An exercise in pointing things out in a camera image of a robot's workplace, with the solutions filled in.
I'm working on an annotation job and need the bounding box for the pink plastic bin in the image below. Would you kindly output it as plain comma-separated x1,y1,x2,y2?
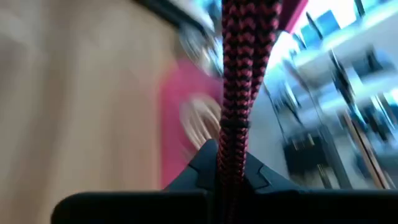
159,58,225,189

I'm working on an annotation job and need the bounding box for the black aluminium table frame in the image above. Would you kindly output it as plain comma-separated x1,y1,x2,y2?
132,0,217,35

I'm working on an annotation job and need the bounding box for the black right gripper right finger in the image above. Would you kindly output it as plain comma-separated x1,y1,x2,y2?
245,152,398,224

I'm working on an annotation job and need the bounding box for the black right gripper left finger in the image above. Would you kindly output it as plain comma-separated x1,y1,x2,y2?
51,139,220,224

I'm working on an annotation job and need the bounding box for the thick beige cable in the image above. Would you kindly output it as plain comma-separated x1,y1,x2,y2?
179,93,223,152

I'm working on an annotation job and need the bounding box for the red black braided cable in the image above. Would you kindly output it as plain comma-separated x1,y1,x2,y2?
216,0,283,224

